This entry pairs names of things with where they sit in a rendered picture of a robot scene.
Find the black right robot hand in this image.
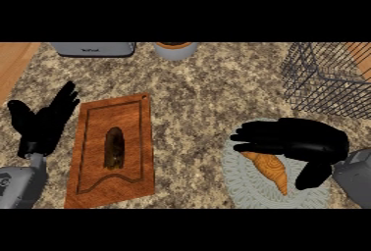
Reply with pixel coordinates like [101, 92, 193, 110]
[230, 118, 351, 191]

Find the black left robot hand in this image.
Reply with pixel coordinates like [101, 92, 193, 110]
[6, 80, 83, 160]

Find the pale grey woven placemat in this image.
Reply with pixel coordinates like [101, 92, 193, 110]
[221, 118, 335, 210]

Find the brown wooden cutting board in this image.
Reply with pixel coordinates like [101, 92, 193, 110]
[64, 92, 157, 210]

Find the grey toaster appliance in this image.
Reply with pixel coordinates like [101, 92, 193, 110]
[49, 42, 138, 59]

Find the pale grey round container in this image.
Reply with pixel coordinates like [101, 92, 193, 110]
[154, 42, 200, 62]

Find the dark wire basket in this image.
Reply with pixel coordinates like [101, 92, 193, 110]
[280, 42, 371, 121]

